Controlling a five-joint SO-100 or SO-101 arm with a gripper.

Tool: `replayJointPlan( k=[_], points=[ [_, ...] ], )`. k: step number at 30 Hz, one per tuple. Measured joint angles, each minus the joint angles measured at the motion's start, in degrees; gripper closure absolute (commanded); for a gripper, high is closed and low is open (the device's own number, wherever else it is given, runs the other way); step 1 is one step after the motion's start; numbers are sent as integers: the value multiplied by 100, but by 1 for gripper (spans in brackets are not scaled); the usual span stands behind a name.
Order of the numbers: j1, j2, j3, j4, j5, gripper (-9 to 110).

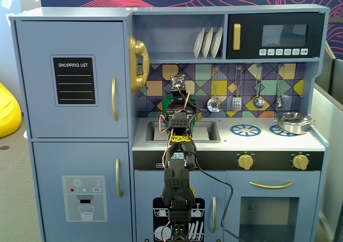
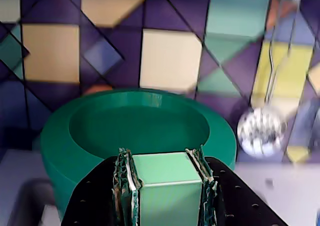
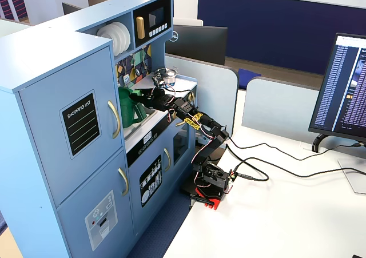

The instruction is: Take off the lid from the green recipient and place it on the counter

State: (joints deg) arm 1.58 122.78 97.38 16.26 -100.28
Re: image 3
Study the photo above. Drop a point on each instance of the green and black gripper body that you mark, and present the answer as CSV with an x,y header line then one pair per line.
x,y
151,101

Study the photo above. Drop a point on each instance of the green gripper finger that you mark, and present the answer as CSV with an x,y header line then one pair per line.
x,y
143,100
145,92

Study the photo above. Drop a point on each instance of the green recipient lid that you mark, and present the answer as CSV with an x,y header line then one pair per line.
x,y
124,91

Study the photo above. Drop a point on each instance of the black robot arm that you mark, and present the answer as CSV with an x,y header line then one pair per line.
x,y
217,135

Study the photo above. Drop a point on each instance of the green recipient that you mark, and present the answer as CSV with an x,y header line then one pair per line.
x,y
127,112

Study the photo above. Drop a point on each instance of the steel ladle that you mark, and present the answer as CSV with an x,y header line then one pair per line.
x,y
138,70

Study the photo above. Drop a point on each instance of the steel slotted spatula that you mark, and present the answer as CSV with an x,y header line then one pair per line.
x,y
126,79

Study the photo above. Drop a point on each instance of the steel toy pot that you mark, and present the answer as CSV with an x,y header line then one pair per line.
x,y
171,79

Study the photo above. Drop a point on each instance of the steel spoon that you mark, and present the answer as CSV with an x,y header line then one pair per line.
x,y
145,65

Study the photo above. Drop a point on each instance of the grey toy sink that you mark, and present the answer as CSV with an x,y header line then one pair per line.
x,y
137,129

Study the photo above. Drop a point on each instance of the yellow tape band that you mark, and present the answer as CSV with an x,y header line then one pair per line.
x,y
193,120

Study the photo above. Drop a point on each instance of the blue oven door with window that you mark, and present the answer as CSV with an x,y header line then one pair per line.
x,y
180,146

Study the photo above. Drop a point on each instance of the grey desk divider panel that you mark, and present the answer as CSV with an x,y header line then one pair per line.
x,y
214,97
271,103

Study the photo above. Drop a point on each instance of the white toy plate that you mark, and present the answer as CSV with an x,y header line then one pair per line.
x,y
107,35
123,42
128,37

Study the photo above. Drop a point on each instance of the black shopping list board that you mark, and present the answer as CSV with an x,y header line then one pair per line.
x,y
80,126

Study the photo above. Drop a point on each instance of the black Dell monitor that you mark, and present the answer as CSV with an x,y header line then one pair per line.
x,y
200,43

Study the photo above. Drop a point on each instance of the white box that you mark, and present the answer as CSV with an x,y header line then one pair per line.
x,y
186,21

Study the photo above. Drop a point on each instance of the black dishwasher sticker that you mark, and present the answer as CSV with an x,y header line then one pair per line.
x,y
150,183

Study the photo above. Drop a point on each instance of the black toy microwave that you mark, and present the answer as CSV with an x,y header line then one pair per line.
x,y
143,9

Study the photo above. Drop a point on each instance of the blue dishwasher door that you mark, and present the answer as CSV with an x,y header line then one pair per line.
x,y
133,183

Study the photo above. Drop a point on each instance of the black mounting plate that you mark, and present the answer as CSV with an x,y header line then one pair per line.
x,y
187,189

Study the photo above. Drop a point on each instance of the blue seat cushion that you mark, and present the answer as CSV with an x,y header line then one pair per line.
x,y
248,76

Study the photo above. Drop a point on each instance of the green motor controller board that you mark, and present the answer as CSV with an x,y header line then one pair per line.
x,y
233,176

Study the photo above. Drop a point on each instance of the large blue fridge door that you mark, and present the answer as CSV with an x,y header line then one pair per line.
x,y
37,126

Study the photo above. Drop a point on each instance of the blue toy kitchen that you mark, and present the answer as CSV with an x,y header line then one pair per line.
x,y
57,26

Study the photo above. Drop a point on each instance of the small black monitor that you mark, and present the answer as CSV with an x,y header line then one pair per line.
x,y
70,9

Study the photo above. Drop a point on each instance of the red table clamp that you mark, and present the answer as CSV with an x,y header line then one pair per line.
x,y
213,202

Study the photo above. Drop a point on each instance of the blue freezer door with dispenser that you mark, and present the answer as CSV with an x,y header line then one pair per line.
x,y
74,212

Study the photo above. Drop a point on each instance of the grey ice dispenser panel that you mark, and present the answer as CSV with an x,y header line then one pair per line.
x,y
100,226

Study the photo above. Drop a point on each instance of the lit computer monitor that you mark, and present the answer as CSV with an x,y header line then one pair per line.
x,y
343,83

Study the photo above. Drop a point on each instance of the silver monitor base plate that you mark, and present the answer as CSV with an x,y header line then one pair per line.
x,y
354,178

